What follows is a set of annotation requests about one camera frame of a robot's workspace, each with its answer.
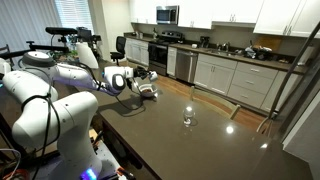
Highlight wooden cutting board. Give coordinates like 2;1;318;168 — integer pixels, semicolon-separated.
255;34;283;53

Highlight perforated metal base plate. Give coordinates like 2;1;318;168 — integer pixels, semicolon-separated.
29;139;122;180

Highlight stainless steel dishwasher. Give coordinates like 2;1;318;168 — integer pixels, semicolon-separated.
175;49;199;84

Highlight white lower cabinets beside stove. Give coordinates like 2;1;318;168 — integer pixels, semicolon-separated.
125;37;150;67

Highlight black coffee maker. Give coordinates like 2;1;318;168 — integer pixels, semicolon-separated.
199;35;211;49

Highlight black office chair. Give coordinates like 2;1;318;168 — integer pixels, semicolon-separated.
109;35;127;67

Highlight dish rack with dishes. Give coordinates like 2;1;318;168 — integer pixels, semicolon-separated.
244;44;273;61

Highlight black kitchen stove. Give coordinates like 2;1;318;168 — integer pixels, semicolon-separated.
147;30;185;77

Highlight stainless steel microwave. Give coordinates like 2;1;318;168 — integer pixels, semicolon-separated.
155;5;180;26

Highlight white window blinds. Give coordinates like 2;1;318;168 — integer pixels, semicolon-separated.
54;0;93;30

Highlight clear drinking glass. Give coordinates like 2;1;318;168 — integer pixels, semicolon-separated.
182;105;196;128

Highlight white lower drawer cabinets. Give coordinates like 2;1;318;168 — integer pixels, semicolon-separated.
194;53;301;113

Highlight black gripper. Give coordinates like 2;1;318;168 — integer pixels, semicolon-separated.
133;66;154;81

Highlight black folding chair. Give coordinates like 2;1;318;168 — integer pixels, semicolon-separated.
0;44;14;63

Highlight white upper cabinets around microwave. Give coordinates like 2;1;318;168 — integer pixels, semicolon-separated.
129;0;264;30

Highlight stainless steel refrigerator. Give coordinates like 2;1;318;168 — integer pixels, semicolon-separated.
256;19;320;180

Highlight white upper cabinets beside refrigerator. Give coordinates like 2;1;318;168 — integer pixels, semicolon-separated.
253;0;320;39

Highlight white paper towel roll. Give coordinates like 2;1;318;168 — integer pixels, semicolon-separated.
298;44;315;67

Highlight chrome sink faucet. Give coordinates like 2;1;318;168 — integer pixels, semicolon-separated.
215;41;232;53

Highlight white rounded floor object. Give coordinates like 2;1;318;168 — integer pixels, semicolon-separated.
75;41;100;70

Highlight floor cable bundle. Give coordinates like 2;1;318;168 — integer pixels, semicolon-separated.
0;147;33;180

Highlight white ceramic bowl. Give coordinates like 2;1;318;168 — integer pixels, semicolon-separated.
137;83;159;99

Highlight black camera stand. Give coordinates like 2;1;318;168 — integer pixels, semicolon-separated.
0;26;103;62

